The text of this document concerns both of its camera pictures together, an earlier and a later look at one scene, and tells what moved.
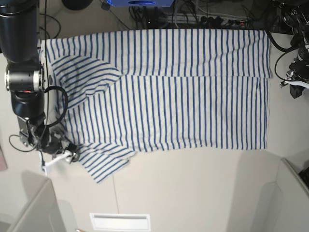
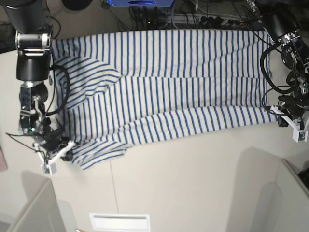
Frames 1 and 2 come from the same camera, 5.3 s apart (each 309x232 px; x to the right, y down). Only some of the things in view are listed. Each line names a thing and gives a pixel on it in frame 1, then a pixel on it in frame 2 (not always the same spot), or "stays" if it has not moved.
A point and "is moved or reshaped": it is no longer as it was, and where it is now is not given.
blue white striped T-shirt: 160,91 is moved or reshaped
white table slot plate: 120,222 stays
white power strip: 201,20 stays
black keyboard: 304,175 stays
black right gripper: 301,68 → 294,106
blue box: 141,3 stays
